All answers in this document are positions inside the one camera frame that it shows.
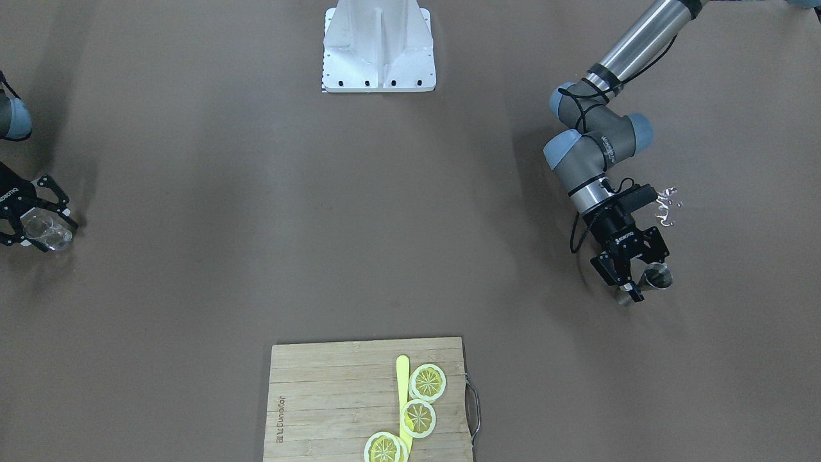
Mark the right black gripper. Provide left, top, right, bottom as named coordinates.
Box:
left=1, top=162, right=79, bottom=246

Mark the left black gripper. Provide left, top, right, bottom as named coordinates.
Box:
left=582, top=204, right=670, bottom=302

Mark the clear glass shaker cup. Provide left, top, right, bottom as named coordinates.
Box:
left=21, top=211, right=74, bottom=252

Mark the steel measuring cup jigger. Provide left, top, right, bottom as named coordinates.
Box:
left=616, top=262, right=673, bottom=306

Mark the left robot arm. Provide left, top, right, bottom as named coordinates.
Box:
left=543, top=1, right=706, bottom=302

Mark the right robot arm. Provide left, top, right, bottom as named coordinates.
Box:
left=1, top=73, right=79, bottom=252

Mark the spilled liquid puddle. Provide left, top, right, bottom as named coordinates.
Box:
left=655, top=187, right=684, bottom=227

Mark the lemon slice far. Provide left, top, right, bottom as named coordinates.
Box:
left=409, top=363, right=448, bottom=404

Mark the lemon slice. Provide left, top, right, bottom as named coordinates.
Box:
left=400, top=400, right=437, bottom=439
left=409, top=363, right=448, bottom=404
left=362, top=432, right=409, bottom=462

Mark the yellow plastic knife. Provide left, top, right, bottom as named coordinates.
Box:
left=395, top=355, right=413, bottom=461

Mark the lemon slice middle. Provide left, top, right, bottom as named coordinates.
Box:
left=400, top=400, right=437, bottom=439

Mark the lemon slice near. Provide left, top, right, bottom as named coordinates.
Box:
left=362, top=432, right=409, bottom=462

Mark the wooden cutting board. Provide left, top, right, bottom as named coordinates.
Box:
left=262, top=337, right=474, bottom=461

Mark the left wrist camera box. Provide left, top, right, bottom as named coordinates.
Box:
left=614, top=184, right=659, bottom=214

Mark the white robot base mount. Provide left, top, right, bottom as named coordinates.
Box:
left=321, top=1, right=437, bottom=94

